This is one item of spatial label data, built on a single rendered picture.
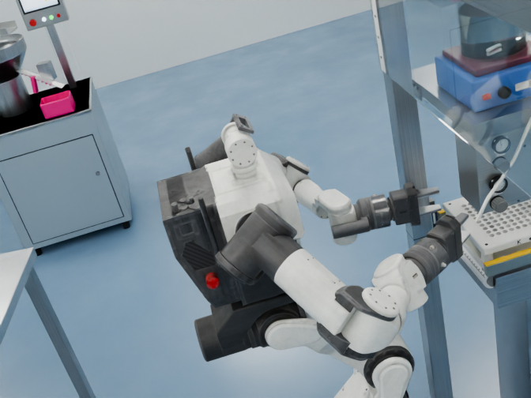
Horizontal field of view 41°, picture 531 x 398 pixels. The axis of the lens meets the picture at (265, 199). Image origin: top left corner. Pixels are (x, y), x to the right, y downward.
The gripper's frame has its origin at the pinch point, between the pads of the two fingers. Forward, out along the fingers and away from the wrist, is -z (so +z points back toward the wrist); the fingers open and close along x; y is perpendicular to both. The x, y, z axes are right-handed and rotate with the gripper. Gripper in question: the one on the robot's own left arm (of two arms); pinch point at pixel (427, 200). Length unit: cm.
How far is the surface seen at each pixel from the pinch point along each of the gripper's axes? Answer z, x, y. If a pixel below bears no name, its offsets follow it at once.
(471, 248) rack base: -7.5, 10.3, 10.1
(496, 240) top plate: -12.5, 5.7, 15.3
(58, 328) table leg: 123, 40, -33
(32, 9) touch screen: 151, -27, -224
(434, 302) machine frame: -0.1, 41.0, -7.8
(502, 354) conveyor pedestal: -17, 62, -2
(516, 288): -15.5, 18.9, 18.8
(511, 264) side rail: -14.5, 10.7, 19.2
